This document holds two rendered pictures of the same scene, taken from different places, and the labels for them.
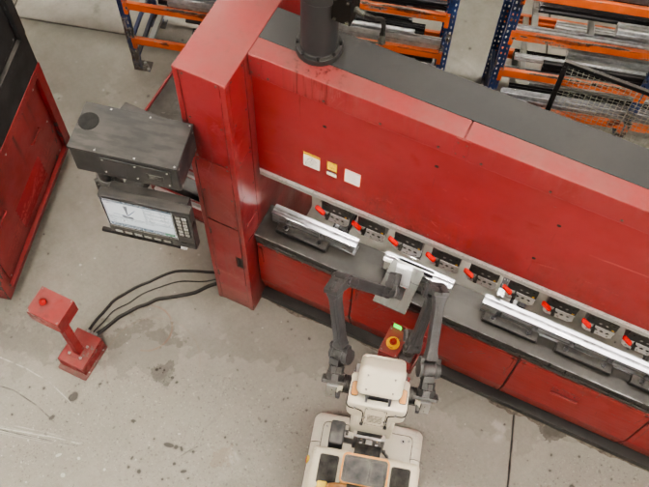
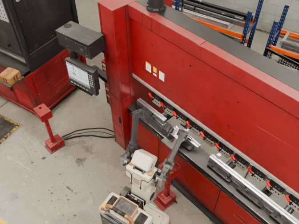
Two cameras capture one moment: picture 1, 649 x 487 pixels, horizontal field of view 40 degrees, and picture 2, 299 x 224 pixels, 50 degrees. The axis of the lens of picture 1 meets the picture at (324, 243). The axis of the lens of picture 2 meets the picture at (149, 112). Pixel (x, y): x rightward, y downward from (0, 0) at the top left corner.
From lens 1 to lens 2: 169 cm
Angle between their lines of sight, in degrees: 21
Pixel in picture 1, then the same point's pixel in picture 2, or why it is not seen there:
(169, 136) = (92, 36)
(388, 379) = (144, 159)
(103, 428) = (47, 173)
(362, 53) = (172, 13)
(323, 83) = (150, 17)
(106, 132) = (71, 30)
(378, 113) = (168, 33)
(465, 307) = (202, 158)
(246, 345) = (116, 162)
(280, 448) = not seen: hidden behind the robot
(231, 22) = not seen: outside the picture
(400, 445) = (157, 218)
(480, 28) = not seen: hidden behind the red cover
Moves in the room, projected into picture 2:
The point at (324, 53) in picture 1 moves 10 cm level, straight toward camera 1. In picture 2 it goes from (155, 7) to (151, 12)
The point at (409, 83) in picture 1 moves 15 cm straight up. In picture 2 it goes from (186, 24) to (187, 9)
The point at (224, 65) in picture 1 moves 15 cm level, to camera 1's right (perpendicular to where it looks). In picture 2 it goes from (116, 5) to (130, 8)
